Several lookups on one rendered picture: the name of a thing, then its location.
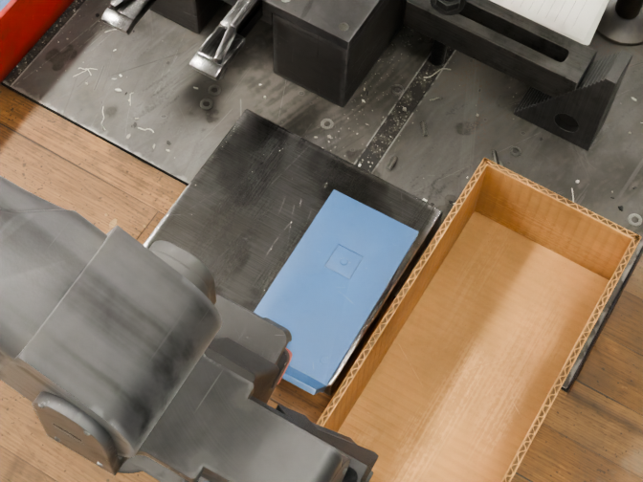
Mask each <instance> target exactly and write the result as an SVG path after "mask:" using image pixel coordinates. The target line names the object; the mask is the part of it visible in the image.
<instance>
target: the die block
mask: <svg viewBox="0 0 643 482"><path fill-rule="evenodd" d="M237 1H238V0H156V1H155V3H154V4H153V5H152V6H151V7H150V10H152V11H155V12H157V13H159V14H160V15H162V16H164V17H166V18H168V19H170V20H172V21H173V22H175V23H177V24H179V25H181V26H183V27H185V28H187V29H189V30H191V31H193V32H195V33H200V32H202V31H203V29H204V28H205V27H206V26H207V24H208V23H209V22H210V21H211V19H212V18H213V17H214V16H215V14H216V13H217V12H218V11H219V9H220V8H221V7H222V6H223V5H224V3H225V2H226V3H228V4H230V5H232V6H234V5H235V4H236V2H237ZM400 5H401V0H385V1H384V3H383V4H382V5H381V7H380V8H379V10H377V11H376V13H375V14H374V15H373V17H372V18H371V19H370V21H369V22H368V24H367V25H366V27H365V28H364V29H363V31H362V32H361V34H360V35H359V36H358V38H357V39H356V40H355V42H354V43H353V44H352V46H351V47H350V49H349V50H346V49H344V48H342V47H340V46H338V45H336V44H334V43H332V42H330V41H328V40H326V39H324V38H322V37H320V36H318V35H316V34H314V33H311V32H309V31H307V30H306V29H303V28H301V27H299V26H297V25H295V24H293V23H291V22H289V21H287V20H285V19H283V18H281V17H279V16H277V15H275V14H273V13H271V12H269V11H266V10H264V9H262V14H263V16H262V17H261V18H260V20H262V21H264V22H266V23H268V24H270V25H273V39H274V73H275V74H277V75H279V76H281V77H284V78H286V79H288V80H290V81H292V82H294V83H296V84H297V85H299V86H301V87H303V88H305V89H307V90H309V91H311V92H313V93H315V94H317V95H319V96H320V97H322V98H324V99H327V100H329V101H331V102H333V103H335V104H337V105H339V106H341V107H342V108H344V107H345V106H346V104H347V103H348V102H349V100H350V99H351V97H352V96H353V95H354V93H355V92H356V90H357V89H358V88H359V86H360V85H361V83H362V82H363V81H364V79H365V78H366V76H367V75H368V73H369V72H370V70H371V69H372V68H373V66H374V65H375V63H376V62H377V61H378V59H379V58H380V56H381V55H382V54H383V52H384V51H385V49H386V48H387V47H388V45H389V43H390V42H391V41H392V39H393V38H394V36H395V35H397V33H398V32H399V30H400V29H401V28H402V26H403V25H404V23H403V18H402V13H401V9H400Z"/></svg>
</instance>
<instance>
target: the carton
mask: <svg viewBox="0 0 643 482"><path fill-rule="evenodd" d="M640 239H641V236H640V235H638V234H636V233H634V232H632V231H630V230H627V229H625V228H623V227H621V226H619V225H617V224H615V223H613V222H611V221H610V220H608V219H606V218H604V217H602V216H600V215H598V214H596V213H594V212H592V211H590V210H588V209H586V208H583V207H581V206H579V205H577V204H575V203H573V202H571V201H570V200H568V199H566V198H565V197H563V196H561V195H559V194H557V193H555V192H553V191H551V190H549V189H547V188H545V187H543V186H540V185H538V184H536V183H534V182H532V181H530V180H528V179H526V178H524V177H522V176H521V175H519V174H517V173H515V172H513V171H511V170H509V169H507V168H505V167H503V166H501V165H499V164H496V163H494V162H492V161H490V160H488V159H486V158H483V160H482V162H481V163H480V165H479V166H478V168H477V170H476V172H475V173H474V175H473V176H472V178H471V180H470V181H469V183H468V184H467V186H465V188H464V190H463V191H462V193H461V194H460V196H459V198H458V199H457V201H456V202H455V205H454V206H453V208H452V209H451V211H450V212H449V214H448V216H447V217H446V219H445V220H444V222H443V224H442V225H441V227H440V228H439V230H438V231H437V233H436V235H435V236H434V238H433V239H432V242H431V243H430V245H429V246H428V247H427V248H426V250H425V252H424V253H423V255H422V256H421V258H420V260H419V261H418V263H417V264H416V266H415V268H414V269H413V271H412V272H411V274H410V276H409V278H408V279H407V281H406V282H405V284H404V286H403V287H402V289H401V290H400V292H399V293H398V295H397V297H396V298H395V299H394V300H393V302H392V304H391V305H390V307H389V308H388V311H387V312H386V314H385V315H384V317H383V318H382V320H381V322H380V323H379V325H378V326H377V328H376V330H375V331H374V333H373V334H372V336H371V337H370V339H369V341H368V342H367V344H366V346H365V348H364V349H363V351H362V352H361V354H360V355H359V357H358V359H357V360H356V361H355V362H354V364H353V366H352V367H351V369H350V370H349V372H348V374H347V375H346V377H345V378H344V380H343V382H342V384H341V385H340V387H339V388H338V390H337V392H336V393H335V395H334V396H333V398H332V399H331V401H330V403H329V404H328V406H327V407H326V409H325V411H324V412H323V414H322V415H321V417H320V419H319V420H318V422H317V425H319V426H322V427H326V428H328V429H331V430H333V431H336V432H338V433H340V434H342V435H345V436H347V437H350V438H351V439H352V440H353V441H354V442H355V443H356V444H357V445H358V446H360V447H363V448H365V449H369V450H372V451H374V452H376V453H377V454H378V455H379V457H378V459H377V461H376V463H375V464H374V466H373V468H372V471H373V475H372V477H371V478H370V480H369V482H511V480H512V478H513V476H514V475H515V473H516V471H517V469H518V467H519V465H520V463H521V461H522V459H523V457H524V455H525V454H526V452H527V450H528V449H529V447H530V445H531V443H532V441H533V439H534V437H535V436H536V434H537V432H538V430H539V428H540V426H541V424H542V422H543V420H544V418H545V416H546V414H547V412H548V410H549V409H550V408H551V406H552V404H553V402H554V400H555V398H556V396H557V395H558V393H559V391H560V389H561V387H562V385H563V383H564V382H565V379H566V377H567V375H568V373H569V371H570V369H571V368H572V366H573V364H574V363H575V361H576V359H577V357H578V356H579V354H580V352H581V350H582V348H583V346H584V344H585V342H586V341H587V339H588V336H589V334H590V332H591V330H592V329H593V327H594V325H595V323H596V321H597V319H598V318H599V317H600V315H601V313H602V311H603V309H604V307H605V305H606V303H607V302H608V300H609V298H610V295H611V293H612V291H613V290H614V288H615V286H616V284H617V282H618V280H619V278H620V276H621V275H622V273H623V272H624V270H625V268H626V266H627V264H628V263H629V261H630V259H631V257H632V254H633V252H634V250H635V249H636V247H637V245H638V243H639V241H640Z"/></svg>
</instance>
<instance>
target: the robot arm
mask: <svg viewBox="0 0 643 482"><path fill-rule="evenodd" d="M291 340H292V335H291V332H290V331H289V330H288V329H287V328H285V327H283V326H281V325H279V324H278V323H276V322H274V321H272V320H270V319H269V318H263V317H261V316H259V315H257V314H255V313H254V312H252V311H250V310H248V309H246V308H245V307H243V306H241V305H239V304H237V303H236V302H234V301H232V300H230V299H228V298H227V297H225V296H223V294H222V293H221V292H219V291H217V290H215V284H214V278H213V275H212V274H211V271H210V270H209V269H208V268H207V267H206V265H205V264H204V263H203V262H201V261H200V260H199V259H198V258H197V257H196V256H194V255H193V254H192V253H190V252H188V251H187V250H185V249H183V248H181V247H179V246H177V245H175V244H173V243H170V242H167V241H155V242H154V243H153V244H152V245H151V246H150V248H149V249H148V248H147V247H145V246H144V245H143V244H141V243H140V242H139V241H138V240H136V239H135V238H134V237H132V236H131V235H130V234H128V233H127V232H126V231H125V230H123V229H122V228H120V227H119V226H116V227H115V228H113V229H111V230H110V231H109V232H108V233H106V234H105V233H104V232H103V231H101V230H100V229H98V228H97V227H96V226H94V225H93V224H92V223H90V222H89V221H88V220H87V219H85V218H84V217H83V216H81V215H80V214H79V213H77V212H76V211H74V210H68V209H65V208H61V207H59V206H57V205H55V204H53V203H51V202H48V201H46V200H44V199H42V198H40V197H38V196H36V195H34V194H32V193H31V192H29V191H28V190H26V189H24V188H22V187H20V186H18V185H16V184H14V183H13V182H11V181H9V180H7V179H6V178H4V177H2V176H1V175H0V380H1V381H3V382H4V383H6V384H7V385H9V386H10V387H11V388H13V389H14V390H16V391H17V392H18V393H20V394H21V395H22V396H24V397H25V398H27V399H28V400H29V401H31V402H32V405H33V409H34V411H35V413H36V415H37V417H38V419H39V421H40V423H41V425H42V426H43V427H44V429H45V431H46V433H47V435H48V436H49V437H51V438H52V439H54V440H56V441H57V442H59V443H60V444H61V445H63V446H65V447H66V448H68V449H70V450H72V451H74V452H75V453H77V454H79V455H80V456H82V457H84V458H85V459H87V460H89V461H90V462H92V463H94V464H95V465H97V466H99V467H100V468H102V469H104V470H105V471H108V472H110V473H111V474H113V475H116V474H117V472H120V473H134V472H140V471H144V472H146V473H147V474H149V475H151V476H152V477H154V478H156V479H157V480H159V481H161V482H369V480H370V478H371V477H372V475H373V471H372V468H373V466H374V464H375V463H376V461H377V459H378V457H379V455H378V454H377V453H376V452H374V451H372V450H369V449H365V448H363V447H360V446H358V445H357V444H356V443H355V442H354V441H353V440H352V439H351V438H350V437H347V436H345V435H342V434H340V433H338V432H336V431H333V430H331V429H328V428H326V427H322V426H319V425H317V424H314V423H312V422H310V420H309V419H308V418H307V417H306V416H305V415H303V414H301V413H298V412H296V411H294V410H292V409H289V408H287V407H284V406H282V405H277V408H276V409H274V408H273V407H271V406H269V405H267V403H268V401H269V399H270V397H271V395H272V393H273V391H274V389H275V387H276V385H277V384H279V382H280V380H281V378H282V377H283V375H284V373H285V371H286V369H287V367H288V365H289V363H290V361H291V359H292V352H291V351H290V350H289V349H288V348H286V346H287V344H288V342H289V341H291Z"/></svg>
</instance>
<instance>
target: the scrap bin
mask: <svg viewBox="0 0 643 482"><path fill-rule="evenodd" d="M74 1H75V0H11V1H10V2H9V3H8V4H7V5H6V6H5V8H4V9H2V10H1V11H0V83H1V82H2V81H3V80H4V79H5V78H6V76H7V75H8V74H9V73H10V72H11V71H12V70H13V68H14V67H15V66H16V65H17V64H18V63H19V62H20V61H21V59H22V58H23V57H24V56H25V55H26V54H27V53H28V52H29V50H30V49H31V48H32V47H33V46H34V45H35V44H36V43H37V41H38V40H39V39H40V38H41V37H42V36H43V35H44V34H45V32H46V31H48V30H49V29H50V28H51V27H52V26H53V24H54V23H55V22H56V20H57V19H58V18H59V17H60V15H62V14H63V13H64V12H65V11H66V10H67V9H68V7H69V6H70V5H71V4H72V3H73V2H74Z"/></svg>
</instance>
